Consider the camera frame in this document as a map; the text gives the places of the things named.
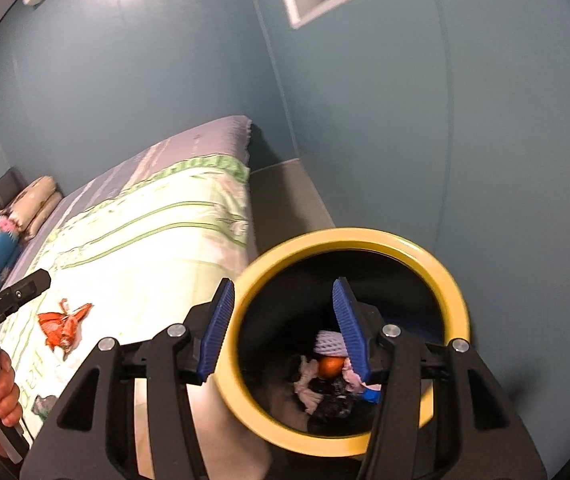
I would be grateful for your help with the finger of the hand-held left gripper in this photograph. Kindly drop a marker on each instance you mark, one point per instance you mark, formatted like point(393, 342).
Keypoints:
point(25, 285)

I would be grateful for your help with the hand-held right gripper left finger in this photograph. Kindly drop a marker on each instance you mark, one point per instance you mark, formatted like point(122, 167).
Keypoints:
point(217, 330)

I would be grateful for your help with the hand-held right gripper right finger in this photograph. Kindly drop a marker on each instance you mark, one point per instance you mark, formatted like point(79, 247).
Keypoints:
point(347, 330)

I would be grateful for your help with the orange mandarin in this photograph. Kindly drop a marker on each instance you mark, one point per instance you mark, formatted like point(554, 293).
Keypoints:
point(330, 367)

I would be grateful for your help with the torn orange snack wrapper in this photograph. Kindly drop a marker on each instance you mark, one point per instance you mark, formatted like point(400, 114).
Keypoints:
point(57, 327)

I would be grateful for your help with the blue cloth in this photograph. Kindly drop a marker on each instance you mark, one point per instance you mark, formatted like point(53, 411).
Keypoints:
point(372, 397)

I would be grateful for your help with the white pink cloth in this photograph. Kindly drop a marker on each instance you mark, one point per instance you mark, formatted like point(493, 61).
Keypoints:
point(307, 390)

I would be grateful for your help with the black sock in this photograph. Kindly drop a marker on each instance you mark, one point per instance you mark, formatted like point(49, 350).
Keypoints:
point(335, 402)

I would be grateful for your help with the yellow-rimmed black bin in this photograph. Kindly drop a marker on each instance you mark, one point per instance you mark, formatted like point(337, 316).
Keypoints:
point(355, 237)

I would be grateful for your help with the beige floral pillow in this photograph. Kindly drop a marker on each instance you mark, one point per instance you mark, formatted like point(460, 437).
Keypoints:
point(47, 215)
point(35, 195)

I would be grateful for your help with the grey padded headboard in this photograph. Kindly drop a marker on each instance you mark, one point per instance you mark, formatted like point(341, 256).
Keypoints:
point(10, 185)

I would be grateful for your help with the green patterned quilt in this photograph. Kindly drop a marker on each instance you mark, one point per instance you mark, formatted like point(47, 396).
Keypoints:
point(165, 240)

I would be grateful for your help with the bed with purple sheet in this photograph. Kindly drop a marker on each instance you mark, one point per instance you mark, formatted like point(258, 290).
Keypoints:
point(190, 140)

